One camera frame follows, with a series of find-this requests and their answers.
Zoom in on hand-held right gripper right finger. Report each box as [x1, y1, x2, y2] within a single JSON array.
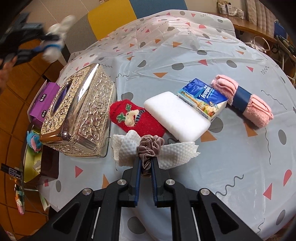
[[151, 158, 264, 241]]

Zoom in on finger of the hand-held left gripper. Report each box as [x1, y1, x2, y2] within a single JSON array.
[[42, 32, 65, 43], [32, 43, 64, 54]]

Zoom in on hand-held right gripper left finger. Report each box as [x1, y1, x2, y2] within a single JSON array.
[[46, 156, 142, 241]]

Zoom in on white socks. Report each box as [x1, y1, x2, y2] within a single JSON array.
[[43, 15, 77, 63]]

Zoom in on brown satin scrunchie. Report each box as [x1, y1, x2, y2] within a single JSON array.
[[136, 136, 165, 177]]

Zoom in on white paper towel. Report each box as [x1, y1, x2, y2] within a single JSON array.
[[112, 130, 200, 169]]

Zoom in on red fuzzy sock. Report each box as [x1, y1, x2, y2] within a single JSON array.
[[109, 99, 166, 139]]

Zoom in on white sponge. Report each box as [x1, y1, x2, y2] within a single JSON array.
[[144, 91, 211, 142]]

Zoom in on blue and pink plush toy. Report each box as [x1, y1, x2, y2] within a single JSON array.
[[26, 131, 43, 153]]

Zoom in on blue tissue packet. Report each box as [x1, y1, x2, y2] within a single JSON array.
[[177, 77, 228, 122]]

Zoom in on gold tin box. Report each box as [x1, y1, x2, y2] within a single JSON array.
[[22, 125, 60, 183]]

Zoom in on pink towel with blue band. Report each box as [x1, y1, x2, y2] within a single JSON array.
[[210, 74, 274, 128]]

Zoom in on person's left hand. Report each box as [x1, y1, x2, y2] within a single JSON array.
[[0, 57, 18, 87]]

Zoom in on purple tissue box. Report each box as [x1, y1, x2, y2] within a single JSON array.
[[27, 80, 61, 127]]

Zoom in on silver ornate tissue box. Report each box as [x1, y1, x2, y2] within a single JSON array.
[[39, 63, 117, 159]]

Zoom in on glass side table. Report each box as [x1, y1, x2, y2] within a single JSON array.
[[0, 160, 50, 216]]

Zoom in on group of small cosmetic boxes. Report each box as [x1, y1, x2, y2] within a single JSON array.
[[216, 0, 244, 19]]

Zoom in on wooden desk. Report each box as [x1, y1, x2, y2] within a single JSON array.
[[203, 11, 278, 43]]

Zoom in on patterned beige curtain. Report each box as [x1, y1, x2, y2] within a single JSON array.
[[245, 0, 275, 26]]

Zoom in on blue chair with white frame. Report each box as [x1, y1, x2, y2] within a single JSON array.
[[274, 20, 296, 84]]

